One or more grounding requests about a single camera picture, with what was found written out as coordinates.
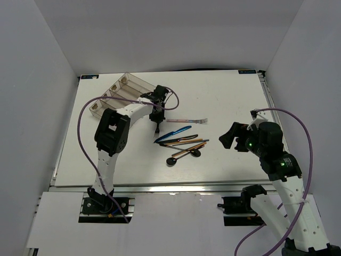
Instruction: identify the blue knife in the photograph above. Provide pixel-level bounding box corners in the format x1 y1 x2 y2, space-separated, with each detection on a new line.
154 125 192 143

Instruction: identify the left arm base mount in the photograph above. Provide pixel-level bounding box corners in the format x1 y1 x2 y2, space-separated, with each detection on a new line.
78 197 135 224

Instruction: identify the right blue table sticker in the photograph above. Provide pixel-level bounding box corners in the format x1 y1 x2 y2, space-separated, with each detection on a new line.
238 69 257 74

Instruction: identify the orange chopstick lower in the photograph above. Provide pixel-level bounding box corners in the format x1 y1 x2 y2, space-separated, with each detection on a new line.
172 142 207 157

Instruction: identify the black knife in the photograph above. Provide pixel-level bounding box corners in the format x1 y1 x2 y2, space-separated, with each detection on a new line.
157 134 198 145

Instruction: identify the pink handled fork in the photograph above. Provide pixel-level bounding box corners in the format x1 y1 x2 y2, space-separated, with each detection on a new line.
166 118 208 124

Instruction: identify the blue table sticker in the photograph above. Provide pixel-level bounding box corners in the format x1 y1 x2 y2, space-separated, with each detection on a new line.
80 74 99 79
238 69 257 74

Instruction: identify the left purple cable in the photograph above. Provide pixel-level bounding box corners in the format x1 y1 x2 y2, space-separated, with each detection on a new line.
78 89 180 223

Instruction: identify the orange black chopstick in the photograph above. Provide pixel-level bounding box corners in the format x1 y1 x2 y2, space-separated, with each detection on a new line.
159 139 204 146

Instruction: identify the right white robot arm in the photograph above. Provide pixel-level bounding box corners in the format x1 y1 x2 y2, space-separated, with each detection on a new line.
219 122 340 255

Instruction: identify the purple cable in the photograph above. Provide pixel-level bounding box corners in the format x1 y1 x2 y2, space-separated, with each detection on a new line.
78 89 180 223
234 107 313 256

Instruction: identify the black spoon left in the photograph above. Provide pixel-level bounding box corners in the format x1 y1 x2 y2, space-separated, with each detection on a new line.
166 151 192 166

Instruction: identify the white front cover board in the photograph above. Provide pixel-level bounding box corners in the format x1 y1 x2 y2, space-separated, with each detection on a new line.
27 192 252 255

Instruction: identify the clear compartment organizer tray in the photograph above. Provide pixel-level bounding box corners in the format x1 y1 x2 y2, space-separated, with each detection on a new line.
89 73 156 119

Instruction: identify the left blue table sticker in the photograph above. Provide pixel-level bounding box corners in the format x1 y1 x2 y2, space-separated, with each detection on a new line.
80 74 99 79

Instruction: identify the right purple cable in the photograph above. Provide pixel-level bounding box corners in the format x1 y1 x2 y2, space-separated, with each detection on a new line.
234 107 313 256

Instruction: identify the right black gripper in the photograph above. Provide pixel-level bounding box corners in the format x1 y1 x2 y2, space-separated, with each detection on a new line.
218 122 265 157

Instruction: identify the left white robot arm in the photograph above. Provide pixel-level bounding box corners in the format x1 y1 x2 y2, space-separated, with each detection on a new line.
87 85 171 213

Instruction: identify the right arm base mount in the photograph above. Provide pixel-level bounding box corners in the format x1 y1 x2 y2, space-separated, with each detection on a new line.
217 196 264 227

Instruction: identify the black spoon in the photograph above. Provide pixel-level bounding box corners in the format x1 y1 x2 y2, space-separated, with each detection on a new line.
166 151 192 166
187 145 205 157

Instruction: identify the black spoon right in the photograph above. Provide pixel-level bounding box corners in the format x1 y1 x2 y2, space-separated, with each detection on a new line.
187 145 205 157

